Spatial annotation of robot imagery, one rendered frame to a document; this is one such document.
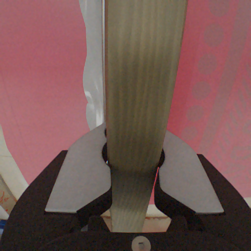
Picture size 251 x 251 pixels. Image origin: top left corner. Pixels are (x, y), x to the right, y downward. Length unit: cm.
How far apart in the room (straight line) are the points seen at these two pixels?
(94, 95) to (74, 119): 4
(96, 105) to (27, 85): 8
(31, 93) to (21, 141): 8
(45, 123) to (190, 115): 19
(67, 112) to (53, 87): 3
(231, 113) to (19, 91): 27
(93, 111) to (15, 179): 22
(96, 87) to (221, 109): 15
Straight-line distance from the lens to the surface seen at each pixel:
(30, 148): 25
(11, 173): 32
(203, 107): 19
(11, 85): 21
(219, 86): 19
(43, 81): 18
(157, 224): 35
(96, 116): 17
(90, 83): 16
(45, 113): 20
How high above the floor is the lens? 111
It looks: 60 degrees down
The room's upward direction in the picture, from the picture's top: 180 degrees clockwise
